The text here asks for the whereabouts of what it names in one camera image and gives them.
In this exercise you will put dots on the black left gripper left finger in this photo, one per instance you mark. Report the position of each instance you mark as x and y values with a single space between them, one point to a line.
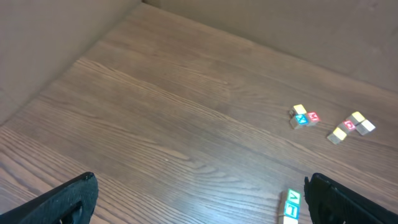
72 202

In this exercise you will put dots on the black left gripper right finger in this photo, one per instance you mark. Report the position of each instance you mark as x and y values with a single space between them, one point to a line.
332 203

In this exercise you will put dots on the green letter wooden block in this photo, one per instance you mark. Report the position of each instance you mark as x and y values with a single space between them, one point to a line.
292 196

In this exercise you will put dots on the violin drawing wooden block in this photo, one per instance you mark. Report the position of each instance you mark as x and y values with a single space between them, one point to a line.
287 220

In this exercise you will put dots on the blue letter wooden block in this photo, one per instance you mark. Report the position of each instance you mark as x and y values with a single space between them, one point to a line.
289 209

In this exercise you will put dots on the yellow wooden block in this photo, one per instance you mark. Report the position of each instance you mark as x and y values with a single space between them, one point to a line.
336 136
356 118
297 109

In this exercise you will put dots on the red circle wooden block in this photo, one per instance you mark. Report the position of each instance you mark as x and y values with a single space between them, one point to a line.
347 126

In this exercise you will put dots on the plain white wooden block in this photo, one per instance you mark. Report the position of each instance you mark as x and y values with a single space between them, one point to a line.
365 127

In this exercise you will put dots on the red letter M block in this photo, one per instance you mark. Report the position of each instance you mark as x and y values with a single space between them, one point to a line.
313 118

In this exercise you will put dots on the blue letter X block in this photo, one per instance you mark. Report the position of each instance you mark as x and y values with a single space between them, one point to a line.
298 121

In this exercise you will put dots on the yellow top wooden block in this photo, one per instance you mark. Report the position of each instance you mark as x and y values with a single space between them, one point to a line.
356 118

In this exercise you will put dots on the yellow left wooden block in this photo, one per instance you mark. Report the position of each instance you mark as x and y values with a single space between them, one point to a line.
297 109

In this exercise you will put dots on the cardboard left side panel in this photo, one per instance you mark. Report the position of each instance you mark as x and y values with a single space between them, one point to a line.
39 38

